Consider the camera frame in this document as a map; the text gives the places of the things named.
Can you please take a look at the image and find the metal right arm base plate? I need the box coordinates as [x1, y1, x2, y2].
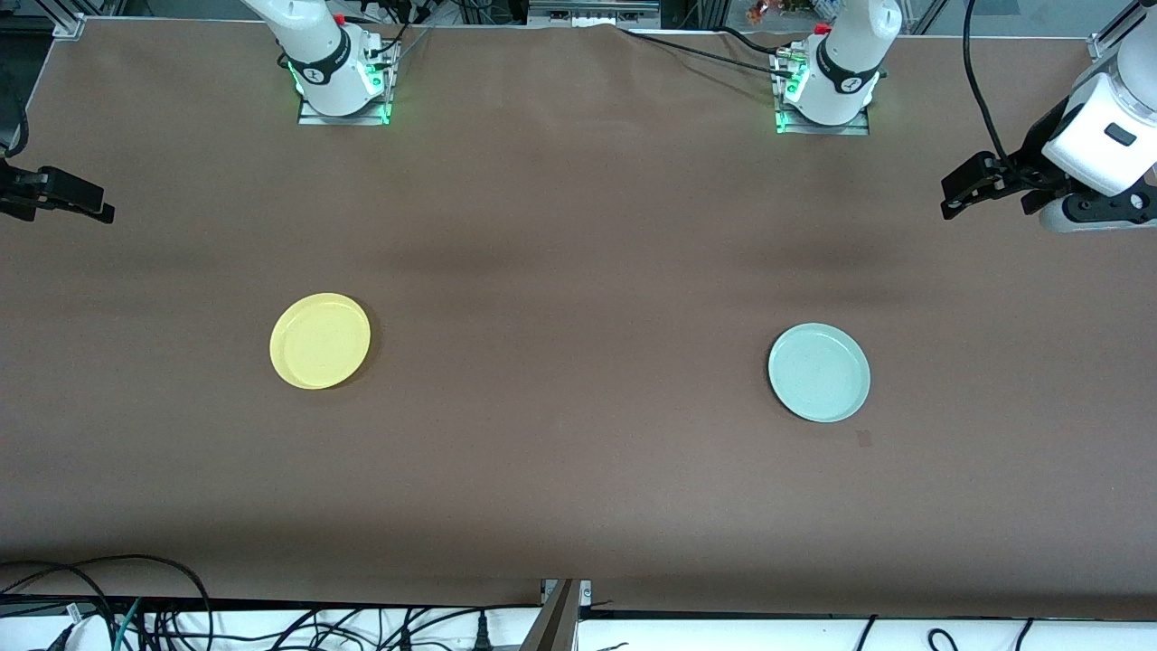
[298, 41, 391, 126]

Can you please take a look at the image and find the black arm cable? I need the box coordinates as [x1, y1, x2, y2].
[0, 95, 30, 159]
[963, 0, 1013, 168]

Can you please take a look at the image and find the brown table cover mat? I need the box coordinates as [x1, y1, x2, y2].
[0, 16, 1157, 625]

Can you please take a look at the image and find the yellow round plate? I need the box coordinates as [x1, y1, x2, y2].
[269, 292, 372, 391]

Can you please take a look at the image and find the silver rail with sockets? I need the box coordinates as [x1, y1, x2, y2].
[527, 0, 663, 28]

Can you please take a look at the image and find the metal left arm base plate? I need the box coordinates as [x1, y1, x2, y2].
[776, 54, 870, 137]

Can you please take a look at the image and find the short black table cable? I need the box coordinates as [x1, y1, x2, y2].
[714, 25, 789, 59]

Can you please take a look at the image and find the small metal corner bracket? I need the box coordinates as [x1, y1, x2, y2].
[541, 579, 593, 609]

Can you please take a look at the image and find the black looped floor cable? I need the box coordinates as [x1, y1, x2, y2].
[0, 554, 214, 651]

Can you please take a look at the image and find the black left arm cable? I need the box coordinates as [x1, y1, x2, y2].
[963, 0, 1013, 168]

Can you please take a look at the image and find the aluminium profile beam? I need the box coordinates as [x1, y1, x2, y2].
[520, 579, 584, 651]

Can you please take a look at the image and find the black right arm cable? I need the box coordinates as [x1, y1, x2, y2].
[0, 95, 30, 159]

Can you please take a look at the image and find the pale green round plate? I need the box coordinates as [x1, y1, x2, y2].
[767, 323, 871, 424]

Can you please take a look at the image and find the long black table cable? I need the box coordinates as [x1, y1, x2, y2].
[617, 25, 796, 80]

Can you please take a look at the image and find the aluminium frame corner post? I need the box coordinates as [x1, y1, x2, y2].
[1087, 0, 1149, 62]
[50, 0, 89, 39]

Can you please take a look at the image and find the teal cable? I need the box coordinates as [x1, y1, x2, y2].
[113, 597, 144, 651]

